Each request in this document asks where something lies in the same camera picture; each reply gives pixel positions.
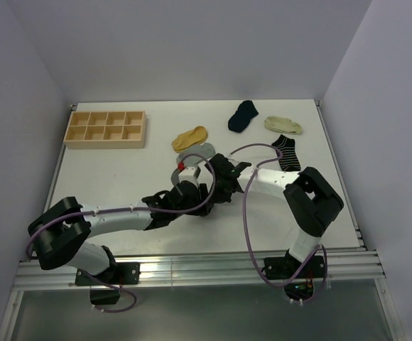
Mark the black striped sock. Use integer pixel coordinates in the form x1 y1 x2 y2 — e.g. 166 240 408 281
271 134 301 172

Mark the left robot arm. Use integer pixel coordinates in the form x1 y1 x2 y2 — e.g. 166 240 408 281
27 180 216 283

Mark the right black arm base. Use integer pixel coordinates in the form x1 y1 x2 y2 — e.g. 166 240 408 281
261 253 327 303

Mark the wooden compartment tray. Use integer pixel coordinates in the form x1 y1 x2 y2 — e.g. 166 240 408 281
64 111 146 150

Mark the navy blue sock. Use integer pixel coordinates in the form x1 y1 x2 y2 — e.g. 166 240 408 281
227 100 259 134

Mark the mustard yellow sock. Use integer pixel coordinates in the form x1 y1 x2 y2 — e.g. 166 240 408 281
171 126 208 153

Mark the aluminium frame rail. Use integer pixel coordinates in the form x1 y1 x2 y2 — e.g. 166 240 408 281
12 249 385 291

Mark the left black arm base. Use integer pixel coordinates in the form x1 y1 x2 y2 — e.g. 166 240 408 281
75 262 140 313

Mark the cream sock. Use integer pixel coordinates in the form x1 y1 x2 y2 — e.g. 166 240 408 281
264 116 303 135

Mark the light grey sock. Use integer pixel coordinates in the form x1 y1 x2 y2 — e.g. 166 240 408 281
176 142 216 167

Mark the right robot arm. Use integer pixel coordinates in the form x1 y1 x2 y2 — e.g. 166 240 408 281
205 153 344 277

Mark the dark grey sock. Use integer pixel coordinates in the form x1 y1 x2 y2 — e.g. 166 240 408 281
170 168 183 195

